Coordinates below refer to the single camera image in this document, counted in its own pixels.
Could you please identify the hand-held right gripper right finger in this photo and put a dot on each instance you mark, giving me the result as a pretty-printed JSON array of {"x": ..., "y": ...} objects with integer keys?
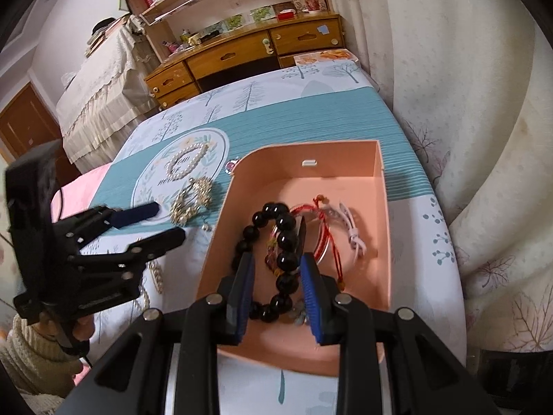
[{"x": 312, "y": 302}]

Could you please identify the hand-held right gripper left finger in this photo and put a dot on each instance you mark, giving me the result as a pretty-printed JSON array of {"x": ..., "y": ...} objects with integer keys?
[{"x": 243, "y": 298}]

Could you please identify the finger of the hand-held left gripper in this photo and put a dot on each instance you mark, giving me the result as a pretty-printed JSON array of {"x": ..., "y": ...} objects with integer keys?
[
  {"x": 160, "y": 242},
  {"x": 134, "y": 214}
]

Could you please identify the pink jewelry box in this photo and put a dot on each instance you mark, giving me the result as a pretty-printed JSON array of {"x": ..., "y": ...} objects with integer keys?
[{"x": 367, "y": 233}]

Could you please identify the person's left forearm cream sleeve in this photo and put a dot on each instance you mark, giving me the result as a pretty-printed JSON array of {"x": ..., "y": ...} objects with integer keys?
[{"x": 34, "y": 363}]

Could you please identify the person's left hand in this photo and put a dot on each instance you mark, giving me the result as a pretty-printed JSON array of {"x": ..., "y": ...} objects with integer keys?
[{"x": 82, "y": 328}]

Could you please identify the small silver earring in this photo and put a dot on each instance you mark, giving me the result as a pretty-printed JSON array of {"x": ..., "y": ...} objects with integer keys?
[{"x": 206, "y": 226}]

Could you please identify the pink blanket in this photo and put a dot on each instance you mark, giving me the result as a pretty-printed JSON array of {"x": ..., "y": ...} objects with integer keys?
[{"x": 86, "y": 186}]

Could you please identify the brown wooden door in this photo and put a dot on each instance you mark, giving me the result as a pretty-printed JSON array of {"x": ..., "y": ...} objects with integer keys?
[{"x": 26, "y": 121}]

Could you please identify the cream lace cloth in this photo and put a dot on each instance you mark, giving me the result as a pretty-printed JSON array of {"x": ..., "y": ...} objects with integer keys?
[{"x": 99, "y": 90}]

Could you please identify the wooden desk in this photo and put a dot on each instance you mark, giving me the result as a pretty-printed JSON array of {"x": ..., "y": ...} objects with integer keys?
[{"x": 233, "y": 52}]

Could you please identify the black hat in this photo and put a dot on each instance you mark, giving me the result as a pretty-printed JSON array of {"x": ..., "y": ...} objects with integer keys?
[{"x": 103, "y": 25}]

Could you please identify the tree printed bedsheet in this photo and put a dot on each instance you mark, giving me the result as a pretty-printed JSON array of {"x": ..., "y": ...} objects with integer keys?
[{"x": 302, "y": 108}]

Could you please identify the green picture card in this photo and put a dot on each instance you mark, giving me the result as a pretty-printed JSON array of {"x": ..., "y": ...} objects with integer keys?
[
  {"x": 262, "y": 13},
  {"x": 233, "y": 21}
]

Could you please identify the orange printed magazine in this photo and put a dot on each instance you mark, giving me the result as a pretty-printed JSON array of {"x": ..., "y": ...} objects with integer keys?
[{"x": 328, "y": 56}]

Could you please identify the red box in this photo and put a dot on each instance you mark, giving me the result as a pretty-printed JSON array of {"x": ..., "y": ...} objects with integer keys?
[{"x": 286, "y": 15}]

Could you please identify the leaf printed curtain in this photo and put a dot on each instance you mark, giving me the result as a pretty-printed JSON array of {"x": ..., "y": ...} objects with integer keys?
[{"x": 475, "y": 95}]

